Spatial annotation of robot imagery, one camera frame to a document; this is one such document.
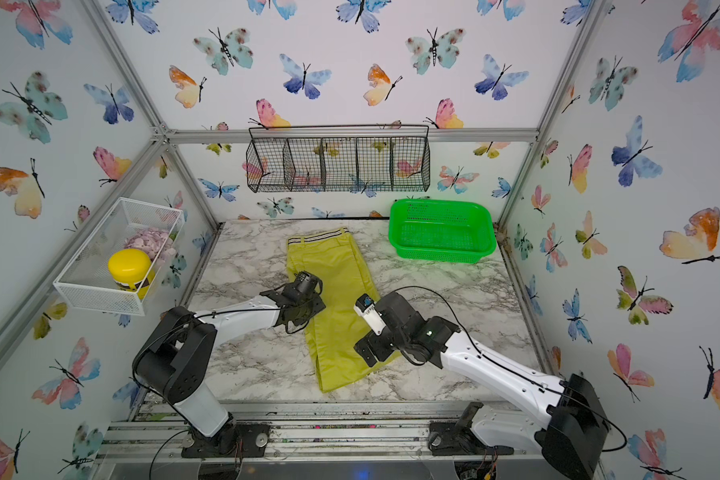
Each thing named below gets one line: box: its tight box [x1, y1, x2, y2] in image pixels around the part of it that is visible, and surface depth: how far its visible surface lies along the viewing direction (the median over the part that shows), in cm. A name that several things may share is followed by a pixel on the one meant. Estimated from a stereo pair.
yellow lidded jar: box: [107, 248, 155, 300], surface depth 65 cm
